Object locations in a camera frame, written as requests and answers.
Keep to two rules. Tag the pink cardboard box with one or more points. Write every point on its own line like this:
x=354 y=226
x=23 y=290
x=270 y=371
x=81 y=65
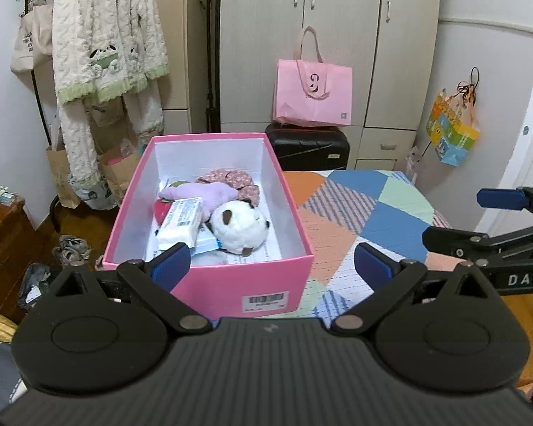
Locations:
x=213 y=293

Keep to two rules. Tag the white tissue pack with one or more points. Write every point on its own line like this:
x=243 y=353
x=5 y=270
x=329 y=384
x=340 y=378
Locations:
x=180 y=222

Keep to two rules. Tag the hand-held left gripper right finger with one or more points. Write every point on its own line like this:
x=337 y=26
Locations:
x=374 y=262

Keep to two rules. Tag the fluffy white cardigan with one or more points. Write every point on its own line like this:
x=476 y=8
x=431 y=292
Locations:
x=97 y=17

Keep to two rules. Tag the blue white mask pack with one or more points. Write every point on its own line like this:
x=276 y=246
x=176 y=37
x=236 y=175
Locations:
x=206 y=244

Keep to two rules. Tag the beige wardrobe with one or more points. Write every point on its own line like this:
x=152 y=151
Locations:
x=257 y=31

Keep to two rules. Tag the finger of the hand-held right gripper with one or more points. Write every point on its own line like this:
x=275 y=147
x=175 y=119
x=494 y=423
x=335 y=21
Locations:
x=462 y=244
x=499 y=198

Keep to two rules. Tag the green round soft toy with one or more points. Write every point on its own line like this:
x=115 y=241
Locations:
x=176 y=183

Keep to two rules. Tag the pink floral cloth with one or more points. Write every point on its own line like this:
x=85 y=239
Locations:
x=235 y=179

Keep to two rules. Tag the brown paper bag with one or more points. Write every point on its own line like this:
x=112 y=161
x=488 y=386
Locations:
x=62 y=177
x=115 y=173

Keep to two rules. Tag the wooden cabinet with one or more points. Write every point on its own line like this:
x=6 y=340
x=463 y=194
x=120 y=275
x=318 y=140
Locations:
x=9 y=239

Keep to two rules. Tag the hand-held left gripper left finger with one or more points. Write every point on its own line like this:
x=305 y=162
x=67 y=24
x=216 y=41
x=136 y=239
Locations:
x=172 y=264

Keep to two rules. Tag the grey sneaker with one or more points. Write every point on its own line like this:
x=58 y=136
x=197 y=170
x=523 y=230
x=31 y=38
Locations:
x=69 y=256
x=75 y=244

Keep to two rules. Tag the fluffy white trousers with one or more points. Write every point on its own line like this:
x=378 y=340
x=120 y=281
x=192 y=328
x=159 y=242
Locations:
x=75 y=142

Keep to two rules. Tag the beige hanging cloth bag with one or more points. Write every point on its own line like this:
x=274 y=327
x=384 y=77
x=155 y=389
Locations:
x=106 y=113

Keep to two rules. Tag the purple plush toy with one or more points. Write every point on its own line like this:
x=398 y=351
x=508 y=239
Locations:
x=217 y=195

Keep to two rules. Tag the red strawberry plush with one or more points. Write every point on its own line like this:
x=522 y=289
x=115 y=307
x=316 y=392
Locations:
x=162 y=211

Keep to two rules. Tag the black coat rack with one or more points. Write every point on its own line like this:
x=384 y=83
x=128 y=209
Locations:
x=53 y=217

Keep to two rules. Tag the dark bag on floor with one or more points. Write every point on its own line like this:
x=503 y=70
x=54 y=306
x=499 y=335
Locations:
x=40 y=284

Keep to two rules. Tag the canvas tote bag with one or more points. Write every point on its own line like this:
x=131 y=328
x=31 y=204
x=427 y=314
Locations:
x=26 y=49

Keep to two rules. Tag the small teal white packets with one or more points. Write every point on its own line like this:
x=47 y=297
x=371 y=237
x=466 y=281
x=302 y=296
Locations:
x=6 y=194

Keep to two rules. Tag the colourful gift bag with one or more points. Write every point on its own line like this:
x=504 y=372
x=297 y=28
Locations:
x=453 y=133

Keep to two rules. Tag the black suitcase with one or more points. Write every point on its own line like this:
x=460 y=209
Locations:
x=302 y=151

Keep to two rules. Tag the pink tote bag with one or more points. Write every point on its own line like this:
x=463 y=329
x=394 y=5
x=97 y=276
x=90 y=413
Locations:
x=311 y=97

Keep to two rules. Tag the white plush dog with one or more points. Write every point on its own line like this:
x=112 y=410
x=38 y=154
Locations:
x=240 y=226

